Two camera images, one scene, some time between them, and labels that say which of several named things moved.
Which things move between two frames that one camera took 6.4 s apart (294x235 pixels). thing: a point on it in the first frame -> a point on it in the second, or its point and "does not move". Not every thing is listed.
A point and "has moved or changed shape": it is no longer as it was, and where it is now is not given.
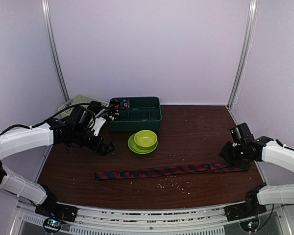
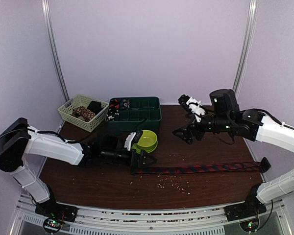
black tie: x=94 y=106 does not move
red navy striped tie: x=220 y=167 has moved or changed shape
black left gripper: x=103 y=151 -> x=138 y=164
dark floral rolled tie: x=124 y=105 does not move
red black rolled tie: x=114 y=104 does not move
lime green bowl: x=145 y=139 does not move
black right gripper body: x=233 y=156 -> x=199 y=133
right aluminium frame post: x=238 y=77 does not move
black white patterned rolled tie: x=113 y=114 does not move
